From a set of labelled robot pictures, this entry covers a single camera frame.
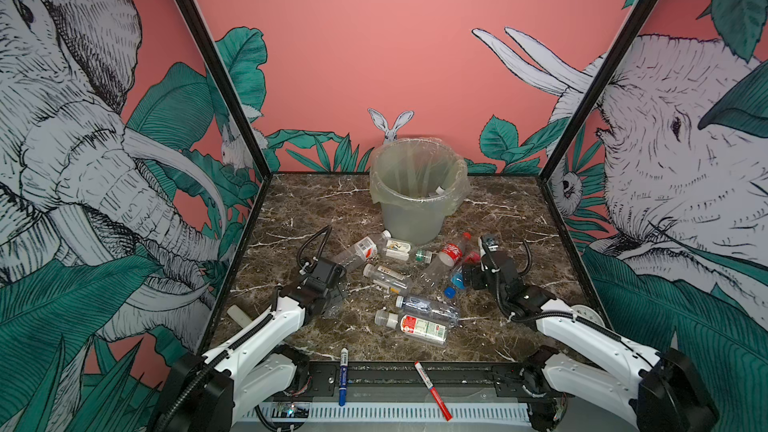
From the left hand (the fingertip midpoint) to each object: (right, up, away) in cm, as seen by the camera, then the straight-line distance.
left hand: (330, 288), depth 86 cm
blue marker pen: (+6, -19, -12) cm, 23 cm away
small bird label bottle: (+21, +10, +7) cm, 24 cm away
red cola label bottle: (+34, +4, +10) cm, 36 cm away
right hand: (+42, +9, -1) cm, 43 cm away
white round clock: (+73, -6, -4) cm, 73 cm away
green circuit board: (-6, -24, -16) cm, 30 cm away
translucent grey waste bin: (+28, +17, +18) cm, 37 cm away
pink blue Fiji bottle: (+38, +2, +2) cm, 38 cm away
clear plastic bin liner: (+27, +36, +15) cm, 47 cm away
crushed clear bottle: (+29, -5, -3) cm, 29 cm away
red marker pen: (+30, -24, -16) cm, 42 cm away
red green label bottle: (+28, -9, -10) cm, 31 cm away
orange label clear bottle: (+19, +1, +4) cm, 19 cm away
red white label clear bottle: (+8, +10, +7) cm, 15 cm away
